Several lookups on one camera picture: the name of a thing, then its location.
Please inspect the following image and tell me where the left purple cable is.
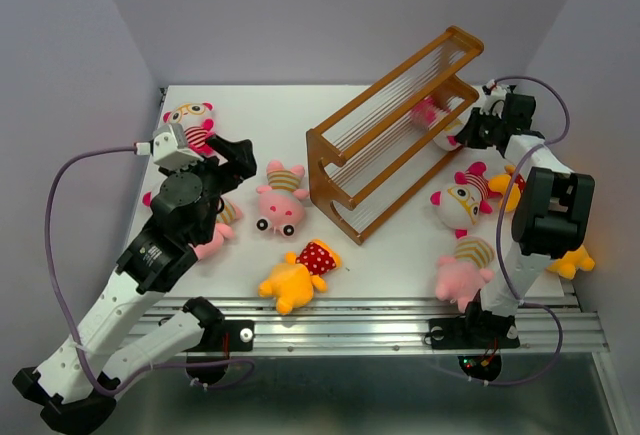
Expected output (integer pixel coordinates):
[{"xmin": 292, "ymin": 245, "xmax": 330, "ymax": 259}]
[{"xmin": 45, "ymin": 144, "xmax": 255, "ymax": 395}]

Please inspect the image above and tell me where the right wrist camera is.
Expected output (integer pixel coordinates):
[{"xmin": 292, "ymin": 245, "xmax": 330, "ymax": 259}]
[{"xmin": 481, "ymin": 79, "xmax": 515, "ymax": 116}]

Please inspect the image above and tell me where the wooden toy shelf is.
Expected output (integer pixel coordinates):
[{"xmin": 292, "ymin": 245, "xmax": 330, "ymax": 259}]
[{"xmin": 306, "ymin": 26, "xmax": 484, "ymax": 245}]

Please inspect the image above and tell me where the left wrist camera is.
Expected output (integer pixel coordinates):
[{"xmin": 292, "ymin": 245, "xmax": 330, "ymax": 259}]
[{"xmin": 134, "ymin": 123, "xmax": 204, "ymax": 171}]

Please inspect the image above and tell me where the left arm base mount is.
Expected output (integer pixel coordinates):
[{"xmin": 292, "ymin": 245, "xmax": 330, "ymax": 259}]
[{"xmin": 185, "ymin": 319, "xmax": 255, "ymax": 391}]

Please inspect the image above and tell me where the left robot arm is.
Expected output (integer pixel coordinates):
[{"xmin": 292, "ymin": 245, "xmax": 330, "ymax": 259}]
[{"xmin": 13, "ymin": 134, "xmax": 257, "ymax": 434}]

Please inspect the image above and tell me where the pink plush, front right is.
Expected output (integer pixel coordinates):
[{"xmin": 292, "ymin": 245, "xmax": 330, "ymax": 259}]
[{"xmin": 434, "ymin": 236, "xmax": 495, "ymax": 313}]

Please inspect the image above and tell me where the pink plush under left arm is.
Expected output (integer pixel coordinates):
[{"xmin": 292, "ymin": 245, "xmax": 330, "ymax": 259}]
[{"xmin": 194, "ymin": 197, "xmax": 244, "ymax": 260}]

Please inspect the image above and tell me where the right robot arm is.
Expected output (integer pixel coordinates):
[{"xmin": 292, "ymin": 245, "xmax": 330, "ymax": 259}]
[{"xmin": 441, "ymin": 93, "xmax": 595, "ymax": 349}]

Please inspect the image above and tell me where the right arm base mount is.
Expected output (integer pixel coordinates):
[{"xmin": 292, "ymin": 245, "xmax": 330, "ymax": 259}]
[{"xmin": 425, "ymin": 315, "xmax": 520, "ymax": 382}]

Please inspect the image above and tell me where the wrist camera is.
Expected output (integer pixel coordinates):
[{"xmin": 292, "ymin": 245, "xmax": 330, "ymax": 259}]
[
  {"xmin": 134, "ymin": 123, "xmax": 204, "ymax": 171},
  {"xmin": 481, "ymin": 79, "xmax": 515, "ymax": 116}
]

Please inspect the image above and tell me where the aluminium rail frame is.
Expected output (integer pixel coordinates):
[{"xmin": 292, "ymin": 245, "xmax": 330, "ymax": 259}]
[{"xmin": 124, "ymin": 295, "xmax": 609, "ymax": 357}]

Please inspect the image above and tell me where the pink plush with wheels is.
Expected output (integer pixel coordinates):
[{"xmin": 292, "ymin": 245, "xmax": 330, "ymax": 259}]
[{"xmin": 256, "ymin": 160, "xmax": 309, "ymax": 237}]

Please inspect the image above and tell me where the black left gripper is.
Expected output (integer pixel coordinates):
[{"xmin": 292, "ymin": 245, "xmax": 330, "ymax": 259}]
[{"xmin": 161, "ymin": 135, "xmax": 258, "ymax": 244}]

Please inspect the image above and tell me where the yellow bear plush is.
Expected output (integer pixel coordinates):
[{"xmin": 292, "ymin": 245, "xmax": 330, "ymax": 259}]
[
  {"xmin": 546, "ymin": 245, "xmax": 595, "ymax": 280},
  {"xmin": 488, "ymin": 165, "xmax": 526, "ymax": 213},
  {"xmin": 258, "ymin": 239, "xmax": 342, "ymax": 316}
]

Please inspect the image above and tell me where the white glasses plush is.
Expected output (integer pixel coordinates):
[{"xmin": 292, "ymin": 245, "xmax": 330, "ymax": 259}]
[
  {"xmin": 162, "ymin": 102, "xmax": 215, "ymax": 157},
  {"xmin": 430, "ymin": 161, "xmax": 500, "ymax": 239},
  {"xmin": 142, "ymin": 182, "xmax": 162, "ymax": 207},
  {"xmin": 409, "ymin": 96, "xmax": 470, "ymax": 151}
]

